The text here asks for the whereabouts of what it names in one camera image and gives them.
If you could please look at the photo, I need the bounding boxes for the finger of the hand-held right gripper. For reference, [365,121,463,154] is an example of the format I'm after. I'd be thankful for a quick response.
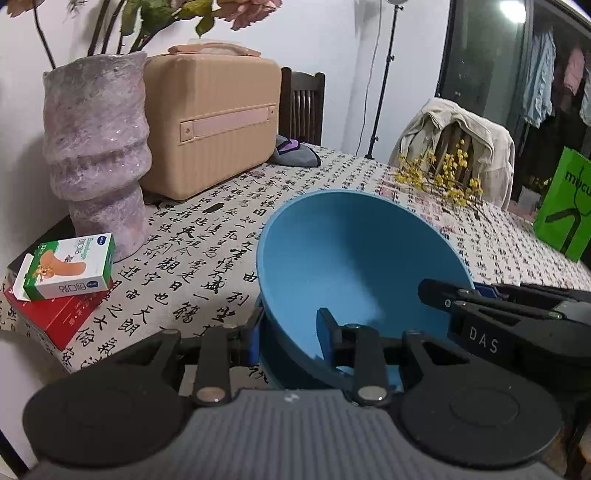
[475,282,591,309]
[418,278,564,320]

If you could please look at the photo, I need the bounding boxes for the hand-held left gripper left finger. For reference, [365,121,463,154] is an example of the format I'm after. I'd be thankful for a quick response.
[113,305,265,407]

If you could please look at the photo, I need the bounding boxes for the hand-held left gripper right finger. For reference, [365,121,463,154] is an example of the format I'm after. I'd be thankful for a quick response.
[317,308,469,408]

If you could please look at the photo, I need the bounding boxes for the green paper bag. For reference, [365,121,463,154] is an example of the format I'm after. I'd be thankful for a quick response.
[534,147,591,263]

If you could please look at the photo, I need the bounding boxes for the calligraphy print tablecloth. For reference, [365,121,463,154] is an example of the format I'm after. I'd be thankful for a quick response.
[0,142,591,374]

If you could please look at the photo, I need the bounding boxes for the yellow flower branch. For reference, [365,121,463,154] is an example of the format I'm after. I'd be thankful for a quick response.
[394,138,490,220]

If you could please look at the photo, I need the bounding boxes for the beige jacket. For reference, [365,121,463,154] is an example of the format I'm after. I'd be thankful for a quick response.
[390,98,515,210]

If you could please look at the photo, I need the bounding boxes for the brown slatted chair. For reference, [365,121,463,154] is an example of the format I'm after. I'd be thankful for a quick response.
[434,124,482,195]

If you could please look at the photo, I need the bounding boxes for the grey and purple cloth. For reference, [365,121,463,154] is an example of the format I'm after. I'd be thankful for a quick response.
[270,135,321,168]

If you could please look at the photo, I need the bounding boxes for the red flat box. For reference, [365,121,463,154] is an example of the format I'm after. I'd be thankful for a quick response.
[4,277,114,350]

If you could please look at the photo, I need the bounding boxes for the green and white carton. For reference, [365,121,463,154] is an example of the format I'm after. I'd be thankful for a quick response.
[7,233,115,302]

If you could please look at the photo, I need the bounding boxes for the hanging denim shirt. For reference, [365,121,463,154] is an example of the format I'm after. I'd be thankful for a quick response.
[522,28,557,127]

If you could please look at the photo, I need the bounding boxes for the tan hard case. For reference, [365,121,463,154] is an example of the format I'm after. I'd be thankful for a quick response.
[141,41,282,201]

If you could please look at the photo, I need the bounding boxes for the hanging pink garment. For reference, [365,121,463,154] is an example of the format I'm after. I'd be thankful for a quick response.
[566,46,586,90]

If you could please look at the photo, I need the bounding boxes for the studio lamp on stand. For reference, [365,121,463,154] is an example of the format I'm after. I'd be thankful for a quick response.
[365,0,407,160]

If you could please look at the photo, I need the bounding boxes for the dark wooden chair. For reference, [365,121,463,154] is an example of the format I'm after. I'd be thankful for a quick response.
[281,67,326,146]

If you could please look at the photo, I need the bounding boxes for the mottled lilac vase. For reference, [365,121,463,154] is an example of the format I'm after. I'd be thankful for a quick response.
[42,52,153,263]

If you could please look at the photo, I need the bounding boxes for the pink artificial flowers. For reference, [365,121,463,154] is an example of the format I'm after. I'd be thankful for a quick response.
[9,0,283,70]

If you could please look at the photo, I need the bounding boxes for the black sliding door frame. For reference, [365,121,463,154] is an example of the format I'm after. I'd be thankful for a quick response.
[436,0,591,208]

